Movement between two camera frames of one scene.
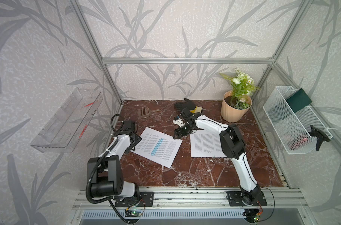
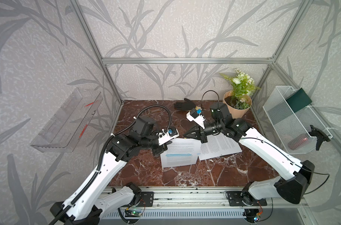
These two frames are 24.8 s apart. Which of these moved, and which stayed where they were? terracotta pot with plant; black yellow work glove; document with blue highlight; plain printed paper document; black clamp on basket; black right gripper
Moved: document with blue highlight; black right gripper
Stayed: black yellow work glove; plain printed paper document; terracotta pot with plant; black clamp on basket
